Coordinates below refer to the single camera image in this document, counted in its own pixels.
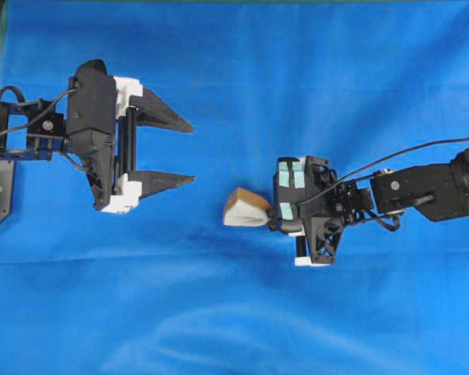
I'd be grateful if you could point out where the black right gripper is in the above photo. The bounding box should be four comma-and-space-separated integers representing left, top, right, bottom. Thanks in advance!
267, 156, 372, 266

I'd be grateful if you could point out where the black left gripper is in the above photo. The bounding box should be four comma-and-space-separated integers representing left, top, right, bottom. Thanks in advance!
66, 59, 195, 213

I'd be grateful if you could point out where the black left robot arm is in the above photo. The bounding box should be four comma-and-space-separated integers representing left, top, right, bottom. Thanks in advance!
0, 59, 195, 223

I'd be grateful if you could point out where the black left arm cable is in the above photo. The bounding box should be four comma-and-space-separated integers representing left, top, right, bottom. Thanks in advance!
0, 85, 79, 144

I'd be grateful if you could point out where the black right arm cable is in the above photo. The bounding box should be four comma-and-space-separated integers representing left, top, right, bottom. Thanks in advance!
296, 134, 469, 208

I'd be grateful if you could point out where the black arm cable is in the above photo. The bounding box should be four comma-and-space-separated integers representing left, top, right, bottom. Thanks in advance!
296, 134, 469, 208
0, 85, 79, 144

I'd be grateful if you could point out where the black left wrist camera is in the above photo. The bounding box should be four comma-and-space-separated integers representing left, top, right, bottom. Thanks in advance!
66, 59, 116, 156

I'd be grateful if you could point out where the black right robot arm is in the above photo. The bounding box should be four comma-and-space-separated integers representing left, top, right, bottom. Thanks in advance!
268, 148, 469, 266

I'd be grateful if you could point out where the green backdrop panel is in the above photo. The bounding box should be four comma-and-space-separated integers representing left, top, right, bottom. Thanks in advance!
0, 0, 11, 93

